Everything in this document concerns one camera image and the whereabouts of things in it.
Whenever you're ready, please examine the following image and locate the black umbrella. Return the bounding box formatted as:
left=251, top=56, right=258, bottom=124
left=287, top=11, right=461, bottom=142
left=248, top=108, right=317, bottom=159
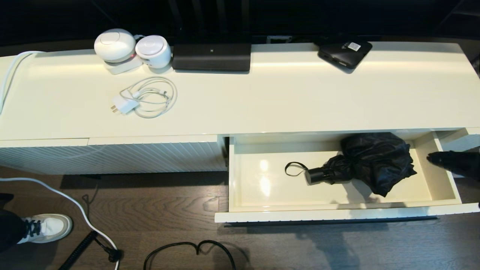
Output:
left=284, top=132, right=417, bottom=198

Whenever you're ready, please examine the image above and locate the white cabinet drawer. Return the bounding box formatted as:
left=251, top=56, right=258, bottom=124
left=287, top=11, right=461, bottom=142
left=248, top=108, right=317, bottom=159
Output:
left=214, top=129, right=480, bottom=224

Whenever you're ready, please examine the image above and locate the white ribbed tv cabinet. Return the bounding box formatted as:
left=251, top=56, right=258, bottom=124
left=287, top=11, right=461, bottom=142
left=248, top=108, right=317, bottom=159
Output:
left=0, top=42, right=480, bottom=176

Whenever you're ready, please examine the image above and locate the black set-top box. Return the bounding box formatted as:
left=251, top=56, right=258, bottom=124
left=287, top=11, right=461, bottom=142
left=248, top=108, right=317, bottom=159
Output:
left=318, top=40, right=373, bottom=70

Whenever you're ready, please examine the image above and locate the black rectangular speaker bar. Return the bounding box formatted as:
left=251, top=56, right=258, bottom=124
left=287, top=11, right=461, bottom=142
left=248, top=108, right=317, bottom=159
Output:
left=172, top=43, right=252, bottom=72

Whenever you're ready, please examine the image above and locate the small white round device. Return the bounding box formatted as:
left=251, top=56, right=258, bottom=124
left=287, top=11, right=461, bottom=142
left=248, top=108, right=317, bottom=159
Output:
left=135, top=35, right=172, bottom=69

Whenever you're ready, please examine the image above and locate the white charger plug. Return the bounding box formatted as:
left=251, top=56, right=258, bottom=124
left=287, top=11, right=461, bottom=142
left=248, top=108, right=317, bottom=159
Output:
left=110, top=95, right=139, bottom=115

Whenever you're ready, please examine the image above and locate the white flat box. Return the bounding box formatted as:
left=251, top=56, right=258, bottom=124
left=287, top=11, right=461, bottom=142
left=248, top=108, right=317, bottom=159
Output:
left=104, top=57, right=143, bottom=75

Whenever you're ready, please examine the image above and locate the large white round device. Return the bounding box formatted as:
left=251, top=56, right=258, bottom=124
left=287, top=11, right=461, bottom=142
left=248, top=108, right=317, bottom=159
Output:
left=94, top=28, right=136, bottom=63

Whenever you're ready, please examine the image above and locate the white sneaker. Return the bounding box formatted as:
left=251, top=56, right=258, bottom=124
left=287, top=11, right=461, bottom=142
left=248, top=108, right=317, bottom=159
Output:
left=17, top=214, right=74, bottom=244

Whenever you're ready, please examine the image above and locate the black trouser leg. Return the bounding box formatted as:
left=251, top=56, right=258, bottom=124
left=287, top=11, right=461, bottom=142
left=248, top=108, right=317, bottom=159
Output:
left=0, top=193, right=29, bottom=252

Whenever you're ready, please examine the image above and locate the white coiled charger cable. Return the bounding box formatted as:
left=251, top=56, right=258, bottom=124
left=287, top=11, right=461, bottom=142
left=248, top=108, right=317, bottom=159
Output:
left=120, top=76, right=177, bottom=119

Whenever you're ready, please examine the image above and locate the black looped cable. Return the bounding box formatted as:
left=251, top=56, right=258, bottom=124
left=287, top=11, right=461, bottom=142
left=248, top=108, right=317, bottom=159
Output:
left=143, top=240, right=237, bottom=270

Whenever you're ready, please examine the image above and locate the white power cable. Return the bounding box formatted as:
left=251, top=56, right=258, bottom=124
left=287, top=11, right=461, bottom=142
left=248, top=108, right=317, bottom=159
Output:
left=0, top=177, right=120, bottom=270

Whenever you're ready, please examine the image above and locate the black coiled cable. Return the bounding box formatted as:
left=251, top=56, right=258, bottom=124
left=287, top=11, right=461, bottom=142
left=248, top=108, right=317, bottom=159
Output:
left=56, top=230, right=124, bottom=270

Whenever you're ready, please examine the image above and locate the thick white cable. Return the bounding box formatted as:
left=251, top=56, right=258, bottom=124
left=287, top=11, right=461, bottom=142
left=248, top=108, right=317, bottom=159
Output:
left=0, top=51, right=45, bottom=114

